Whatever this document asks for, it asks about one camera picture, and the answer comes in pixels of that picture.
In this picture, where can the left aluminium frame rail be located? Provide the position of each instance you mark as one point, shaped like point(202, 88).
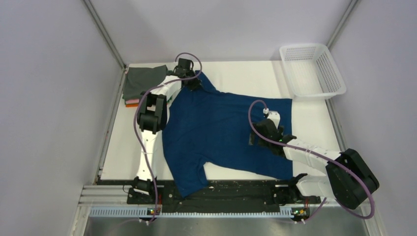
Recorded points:
point(80, 222)

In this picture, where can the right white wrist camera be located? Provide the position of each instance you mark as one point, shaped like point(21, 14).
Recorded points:
point(274, 116)

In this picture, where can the right aluminium frame rail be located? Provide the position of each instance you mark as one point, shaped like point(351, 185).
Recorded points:
point(373, 226)

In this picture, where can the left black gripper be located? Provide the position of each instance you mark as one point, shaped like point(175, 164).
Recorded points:
point(196, 84)

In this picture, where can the grey slotted cable duct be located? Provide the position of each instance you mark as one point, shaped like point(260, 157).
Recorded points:
point(145, 212)

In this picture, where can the blue t shirt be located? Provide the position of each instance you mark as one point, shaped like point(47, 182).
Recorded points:
point(206, 125)

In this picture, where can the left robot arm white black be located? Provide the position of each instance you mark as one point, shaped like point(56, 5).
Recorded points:
point(153, 89)

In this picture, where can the grey folded t shirt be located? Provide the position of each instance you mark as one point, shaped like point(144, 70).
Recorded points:
point(141, 79)

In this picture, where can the aluminium frame rail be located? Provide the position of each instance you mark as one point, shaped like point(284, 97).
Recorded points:
point(80, 222)
point(373, 226)

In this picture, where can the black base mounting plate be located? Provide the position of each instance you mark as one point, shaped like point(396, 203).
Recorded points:
point(225, 196)

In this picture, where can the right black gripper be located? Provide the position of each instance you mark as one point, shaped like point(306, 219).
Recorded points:
point(252, 137)

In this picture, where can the white plastic basket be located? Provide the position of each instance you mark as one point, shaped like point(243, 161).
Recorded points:
point(311, 72)

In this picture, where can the pink folded t shirt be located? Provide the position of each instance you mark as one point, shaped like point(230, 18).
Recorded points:
point(132, 101)

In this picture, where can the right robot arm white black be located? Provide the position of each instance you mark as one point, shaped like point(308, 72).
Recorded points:
point(345, 175)

